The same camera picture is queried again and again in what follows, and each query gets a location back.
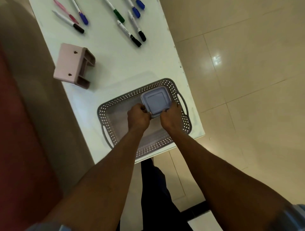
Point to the person's right hand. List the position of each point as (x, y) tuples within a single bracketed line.
[(171, 116)]

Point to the person's right forearm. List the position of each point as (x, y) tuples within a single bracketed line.
[(226, 185)]

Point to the person's left forearm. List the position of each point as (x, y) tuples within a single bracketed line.
[(100, 185)]

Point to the grey perforated plastic basket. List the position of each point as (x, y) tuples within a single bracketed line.
[(116, 116)]

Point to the grey lid square container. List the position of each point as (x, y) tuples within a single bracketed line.
[(157, 101)]

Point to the blue plaid shirt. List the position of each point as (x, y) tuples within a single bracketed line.
[(290, 219)]

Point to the pink plastic desk organizer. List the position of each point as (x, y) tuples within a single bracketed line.
[(68, 64)]

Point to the black skirting board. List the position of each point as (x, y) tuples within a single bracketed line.
[(195, 211)]

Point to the white table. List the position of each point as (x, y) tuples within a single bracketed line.
[(107, 57)]

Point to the blue cap whiteboard marker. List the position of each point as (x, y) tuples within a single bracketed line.
[(140, 4), (136, 12), (83, 18)]

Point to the person's right leg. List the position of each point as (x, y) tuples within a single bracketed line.
[(155, 195)]

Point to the pink pen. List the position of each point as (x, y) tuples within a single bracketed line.
[(65, 11)]

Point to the green cap whiteboard marker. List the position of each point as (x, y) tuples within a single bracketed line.
[(118, 15)]

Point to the red fabric sofa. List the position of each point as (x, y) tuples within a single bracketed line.
[(19, 166)]

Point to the person's left hand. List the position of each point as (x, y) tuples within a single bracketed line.
[(138, 117)]

